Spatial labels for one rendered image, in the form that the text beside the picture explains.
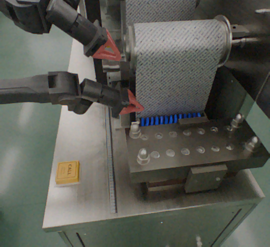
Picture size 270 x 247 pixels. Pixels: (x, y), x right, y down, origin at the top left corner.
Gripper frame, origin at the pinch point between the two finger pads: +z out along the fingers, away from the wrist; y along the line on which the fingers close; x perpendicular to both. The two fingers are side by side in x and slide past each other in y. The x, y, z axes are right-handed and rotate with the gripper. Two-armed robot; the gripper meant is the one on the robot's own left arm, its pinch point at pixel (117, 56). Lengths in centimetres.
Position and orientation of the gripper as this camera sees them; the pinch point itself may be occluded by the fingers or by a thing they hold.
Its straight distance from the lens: 62.2
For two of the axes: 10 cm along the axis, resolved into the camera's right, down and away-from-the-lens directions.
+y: 1.9, 6.9, -7.0
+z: 7.1, 4.0, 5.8
